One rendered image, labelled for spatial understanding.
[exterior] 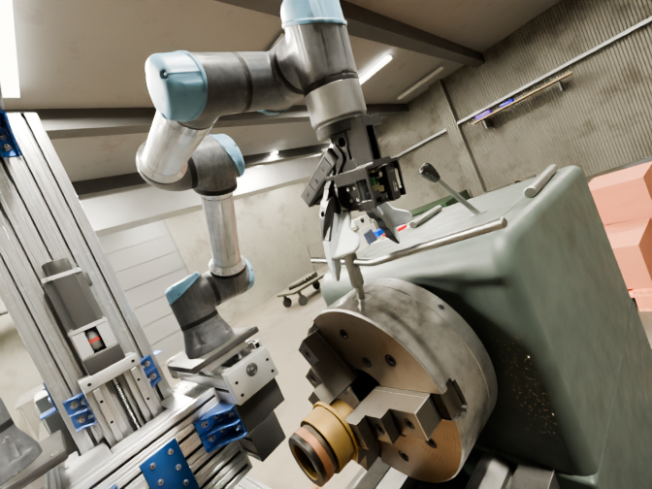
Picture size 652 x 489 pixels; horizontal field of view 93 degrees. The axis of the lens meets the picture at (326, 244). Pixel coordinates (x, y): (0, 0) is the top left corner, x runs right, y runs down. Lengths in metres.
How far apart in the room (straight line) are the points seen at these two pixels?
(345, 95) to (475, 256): 0.30
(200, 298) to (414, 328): 0.71
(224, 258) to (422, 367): 0.70
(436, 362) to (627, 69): 8.72
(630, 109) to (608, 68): 0.91
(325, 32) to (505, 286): 0.41
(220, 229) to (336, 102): 0.60
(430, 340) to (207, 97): 0.43
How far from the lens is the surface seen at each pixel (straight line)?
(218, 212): 0.89
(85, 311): 1.06
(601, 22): 9.12
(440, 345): 0.48
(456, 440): 0.51
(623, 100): 9.01
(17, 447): 0.99
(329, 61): 0.42
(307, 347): 0.56
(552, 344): 0.59
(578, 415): 0.65
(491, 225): 0.36
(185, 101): 0.43
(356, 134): 0.40
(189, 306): 1.01
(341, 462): 0.51
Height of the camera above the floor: 1.37
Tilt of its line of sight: 4 degrees down
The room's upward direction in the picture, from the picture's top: 24 degrees counter-clockwise
